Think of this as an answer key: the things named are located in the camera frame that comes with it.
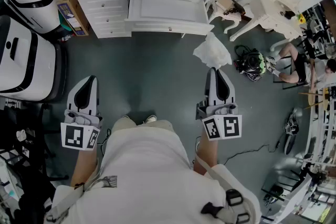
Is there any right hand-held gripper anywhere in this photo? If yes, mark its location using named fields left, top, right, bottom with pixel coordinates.
left=195, top=67, right=243, bottom=142

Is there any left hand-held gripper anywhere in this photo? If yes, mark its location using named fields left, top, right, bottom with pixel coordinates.
left=60, top=75, right=103, bottom=152

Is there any white wide desk drawer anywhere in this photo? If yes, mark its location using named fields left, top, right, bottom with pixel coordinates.
left=124, top=0, right=215, bottom=36

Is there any person's left forearm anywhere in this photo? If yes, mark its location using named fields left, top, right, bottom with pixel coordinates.
left=70, top=148, right=99, bottom=187

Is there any person's right forearm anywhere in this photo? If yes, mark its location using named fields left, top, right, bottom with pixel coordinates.
left=193, top=135, right=220, bottom=175

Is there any black backpack with green-white top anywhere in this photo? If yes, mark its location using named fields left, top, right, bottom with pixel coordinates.
left=234, top=45, right=269, bottom=82

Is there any black office chair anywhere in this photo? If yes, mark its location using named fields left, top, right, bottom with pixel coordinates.
left=36, top=102, right=69, bottom=182

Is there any black metal chair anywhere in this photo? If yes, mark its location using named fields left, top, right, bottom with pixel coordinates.
left=272, top=55, right=310, bottom=90

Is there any white ornate cushioned stool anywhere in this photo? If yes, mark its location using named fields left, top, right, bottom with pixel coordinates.
left=208, top=0, right=250, bottom=34

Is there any grey handheld device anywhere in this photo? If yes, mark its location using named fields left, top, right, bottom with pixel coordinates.
left=284, top=108, right=300, bottom=156

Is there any black hair dryer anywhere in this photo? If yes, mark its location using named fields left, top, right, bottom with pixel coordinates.
left=223, top=0, right=247, bottom=16

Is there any round wooden table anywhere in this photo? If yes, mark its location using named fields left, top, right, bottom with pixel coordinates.
left=298, top=88, right=329, bottom=111

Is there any white ornate dressing table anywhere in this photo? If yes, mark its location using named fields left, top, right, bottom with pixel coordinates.
left=229, top=0, right=320, bottom=52

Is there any person's white shirt torso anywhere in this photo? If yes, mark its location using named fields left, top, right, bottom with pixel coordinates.
left=44, top=119, right=263, bottom=224

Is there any grey harness with black buckles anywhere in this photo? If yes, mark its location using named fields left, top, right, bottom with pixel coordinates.
left=201, top=188, right=251, bottom=224

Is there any white shelf rack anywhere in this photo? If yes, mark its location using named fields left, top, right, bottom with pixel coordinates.
left=299, top=86, right=336, bottom=172

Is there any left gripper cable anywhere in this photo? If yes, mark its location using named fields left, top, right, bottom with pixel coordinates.
left=97, top=127, right=112, bottom=147

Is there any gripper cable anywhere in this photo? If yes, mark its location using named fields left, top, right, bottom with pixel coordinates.
left=194, top=136, right=203, bottom=166
left=97, top=127, right=112, bottom=147

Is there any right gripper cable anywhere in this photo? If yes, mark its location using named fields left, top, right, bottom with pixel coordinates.
left=194, top=136, right=203, bottom=166

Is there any black floor cable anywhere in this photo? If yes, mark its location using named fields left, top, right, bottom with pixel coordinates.
left=223, top=140, right=280, bottom=166

